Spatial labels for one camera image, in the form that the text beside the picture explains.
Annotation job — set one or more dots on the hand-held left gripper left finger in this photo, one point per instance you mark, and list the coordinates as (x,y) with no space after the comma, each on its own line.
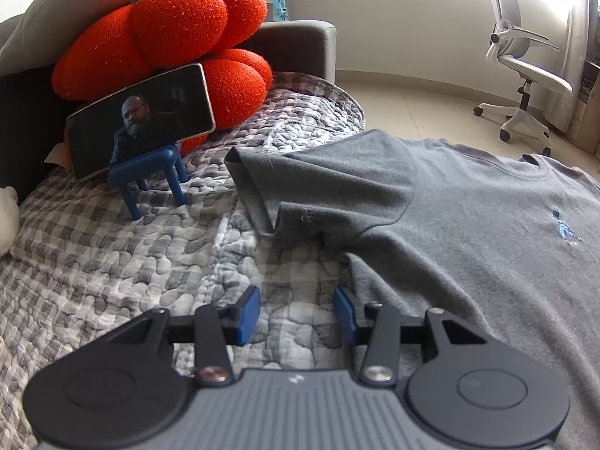
(249,314)

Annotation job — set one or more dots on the blue phone stand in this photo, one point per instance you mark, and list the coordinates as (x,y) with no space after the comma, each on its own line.
(150,165)

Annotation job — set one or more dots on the white plush toy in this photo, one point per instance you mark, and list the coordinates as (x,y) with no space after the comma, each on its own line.
(7,220)

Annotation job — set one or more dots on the grey curtain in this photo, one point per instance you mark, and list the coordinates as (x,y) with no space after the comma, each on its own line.
(581,56)

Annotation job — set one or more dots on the orange knot cushion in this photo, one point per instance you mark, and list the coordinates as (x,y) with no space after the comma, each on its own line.
(178,23)

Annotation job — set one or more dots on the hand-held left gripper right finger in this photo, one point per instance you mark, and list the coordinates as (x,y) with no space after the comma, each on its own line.
(344,315)

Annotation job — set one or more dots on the grey pillow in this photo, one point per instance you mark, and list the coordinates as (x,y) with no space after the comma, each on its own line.
(47,9)

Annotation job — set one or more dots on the blue patterned cloth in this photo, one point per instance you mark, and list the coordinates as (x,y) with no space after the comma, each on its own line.
(280,4)

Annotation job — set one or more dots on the grey t-shirt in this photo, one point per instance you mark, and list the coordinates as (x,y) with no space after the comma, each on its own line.
(445,220)

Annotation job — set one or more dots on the white office chair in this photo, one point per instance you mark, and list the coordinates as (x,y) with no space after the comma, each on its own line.
(525,65)

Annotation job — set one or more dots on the grey checkered quilted blanket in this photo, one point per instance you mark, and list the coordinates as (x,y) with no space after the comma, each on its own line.
(117,262)

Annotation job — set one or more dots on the smartphone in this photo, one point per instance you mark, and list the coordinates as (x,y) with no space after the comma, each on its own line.
(140,117)

